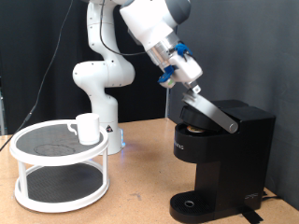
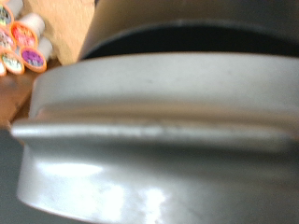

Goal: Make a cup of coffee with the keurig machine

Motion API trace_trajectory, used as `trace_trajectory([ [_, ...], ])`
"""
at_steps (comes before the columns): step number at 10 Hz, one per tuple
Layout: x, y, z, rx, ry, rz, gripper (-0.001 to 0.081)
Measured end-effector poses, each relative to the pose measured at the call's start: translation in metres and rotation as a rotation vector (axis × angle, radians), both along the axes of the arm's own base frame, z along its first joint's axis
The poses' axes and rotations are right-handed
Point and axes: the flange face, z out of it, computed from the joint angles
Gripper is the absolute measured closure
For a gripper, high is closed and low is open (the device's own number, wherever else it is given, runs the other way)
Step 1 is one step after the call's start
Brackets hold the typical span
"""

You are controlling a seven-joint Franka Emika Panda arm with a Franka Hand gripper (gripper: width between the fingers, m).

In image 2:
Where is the black Keurig coffee machine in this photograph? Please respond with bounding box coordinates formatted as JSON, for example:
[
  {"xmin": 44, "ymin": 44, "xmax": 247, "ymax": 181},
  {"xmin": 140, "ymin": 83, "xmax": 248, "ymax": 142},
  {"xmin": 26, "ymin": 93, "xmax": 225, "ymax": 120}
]
[{"xmin": 10, "ymin": 0, "xmax": 299, "ymax": 224}]

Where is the k-cup pod purple lid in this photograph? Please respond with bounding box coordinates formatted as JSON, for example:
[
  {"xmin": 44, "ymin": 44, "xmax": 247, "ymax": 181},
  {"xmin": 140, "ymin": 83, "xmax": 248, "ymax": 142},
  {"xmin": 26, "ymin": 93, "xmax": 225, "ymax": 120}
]
[{"xmin": 20, "ymin": 36, "xmax": 54, "ymax": 75}]

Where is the k-cup pod green white lid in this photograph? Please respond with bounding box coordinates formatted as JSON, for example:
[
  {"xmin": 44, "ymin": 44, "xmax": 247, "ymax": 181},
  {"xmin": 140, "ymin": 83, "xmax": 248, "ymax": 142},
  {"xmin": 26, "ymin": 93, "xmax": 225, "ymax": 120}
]
[{"xmin": 0, "ymin": 49, "xmax": 26, "ymax": 76}]

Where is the k-cup pod red lid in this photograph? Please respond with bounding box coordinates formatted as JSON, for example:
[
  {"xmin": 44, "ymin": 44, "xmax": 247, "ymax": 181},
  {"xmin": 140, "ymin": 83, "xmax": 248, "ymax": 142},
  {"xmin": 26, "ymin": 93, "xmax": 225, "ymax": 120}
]
[{"xmin": 9, "ymin": 12, "xmax": 47, "ymax": 49}]

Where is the k-cup pod pink lid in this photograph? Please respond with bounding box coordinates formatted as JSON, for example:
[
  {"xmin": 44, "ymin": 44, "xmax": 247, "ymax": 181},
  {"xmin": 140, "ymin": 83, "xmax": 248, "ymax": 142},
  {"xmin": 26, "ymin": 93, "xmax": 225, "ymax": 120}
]
[{"xmin": 0, "ymin": 27, "xmax": 17, "ymax": 52}]

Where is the k-cup pod dark green lid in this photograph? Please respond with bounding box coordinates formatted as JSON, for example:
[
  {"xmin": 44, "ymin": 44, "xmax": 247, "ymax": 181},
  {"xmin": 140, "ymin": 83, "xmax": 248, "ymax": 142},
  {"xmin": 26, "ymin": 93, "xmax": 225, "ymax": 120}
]
[{"xmin": 0, "ymin": 0, "xmax": 24, "ymax": 30}]

